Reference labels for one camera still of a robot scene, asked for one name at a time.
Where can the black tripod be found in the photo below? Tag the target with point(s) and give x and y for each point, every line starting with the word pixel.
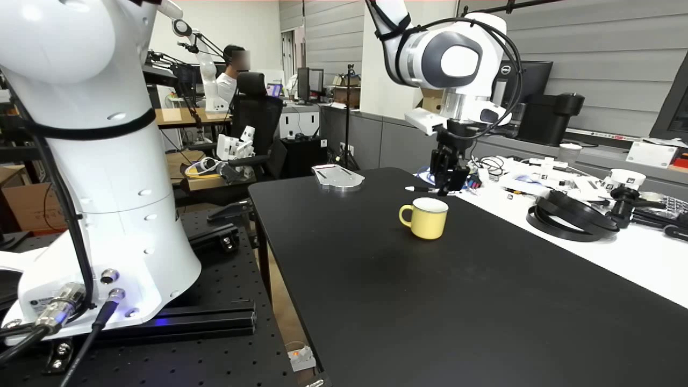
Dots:
pixel 346 155

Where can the yellow mug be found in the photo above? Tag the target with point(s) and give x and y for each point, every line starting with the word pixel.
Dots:
pixel 424 218

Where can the black optical breadboard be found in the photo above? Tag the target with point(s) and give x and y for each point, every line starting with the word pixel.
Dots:
pixel 217 333

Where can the seated person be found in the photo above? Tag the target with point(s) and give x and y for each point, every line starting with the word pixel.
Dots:
pixel 219 87

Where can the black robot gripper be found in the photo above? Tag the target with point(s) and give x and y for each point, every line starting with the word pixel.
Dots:
pixel 447 160

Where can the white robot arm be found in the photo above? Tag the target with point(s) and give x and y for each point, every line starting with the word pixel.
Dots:
pixel 77 72

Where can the black computer monitor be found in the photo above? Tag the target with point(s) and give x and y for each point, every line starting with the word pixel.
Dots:
pixel 522 85

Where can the black coiled cable headset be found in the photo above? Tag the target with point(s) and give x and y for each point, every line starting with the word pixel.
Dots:
pixel 567 218

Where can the black office chair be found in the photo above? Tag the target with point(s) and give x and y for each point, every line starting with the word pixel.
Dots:
pixel 257 112

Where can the black table board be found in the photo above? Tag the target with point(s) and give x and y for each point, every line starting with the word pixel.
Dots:
pixel 485 305

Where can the metal mounting plate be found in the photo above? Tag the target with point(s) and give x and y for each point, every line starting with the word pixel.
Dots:
pixel 335 177

